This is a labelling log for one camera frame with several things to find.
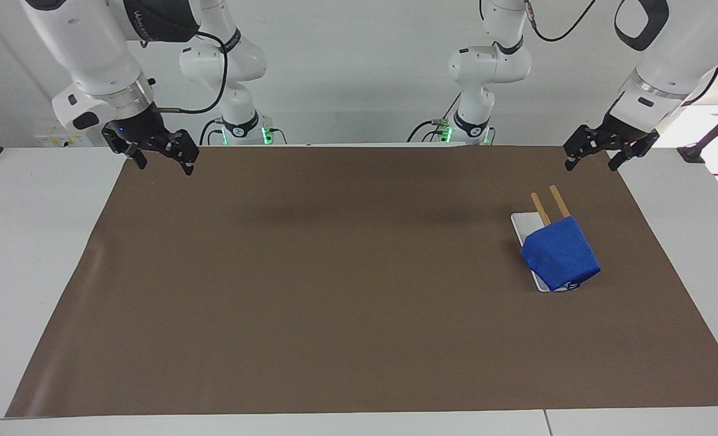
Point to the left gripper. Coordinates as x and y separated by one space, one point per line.
618 130

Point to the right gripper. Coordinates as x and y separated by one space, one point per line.
134 127

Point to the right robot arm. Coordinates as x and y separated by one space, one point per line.
86 42

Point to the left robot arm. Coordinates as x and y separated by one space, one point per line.
668 54

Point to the wooden towel rack white base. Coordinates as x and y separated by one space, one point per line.
523 227

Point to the blue towel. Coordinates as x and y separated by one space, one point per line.
562 254

